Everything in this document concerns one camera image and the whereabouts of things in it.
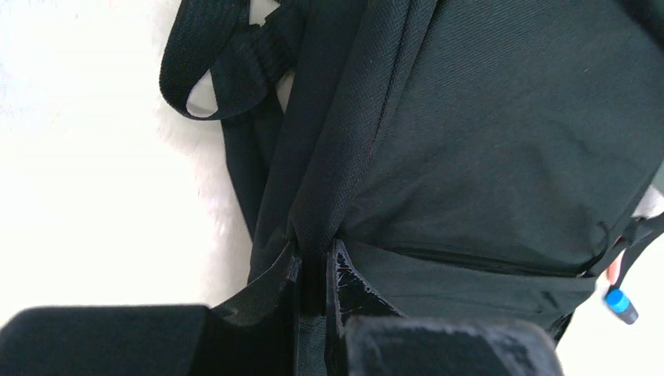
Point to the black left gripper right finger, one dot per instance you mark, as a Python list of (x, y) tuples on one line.
[(367, 335)]

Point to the black student backpack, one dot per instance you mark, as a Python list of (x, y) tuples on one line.
[(459, 159)]

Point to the orange pen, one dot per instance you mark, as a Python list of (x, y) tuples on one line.
[(614, 270)]

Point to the blue highlighter marker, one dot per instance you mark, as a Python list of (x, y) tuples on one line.
[(621, 306)]

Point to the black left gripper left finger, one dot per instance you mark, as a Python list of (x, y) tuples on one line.
[(252, 333)]

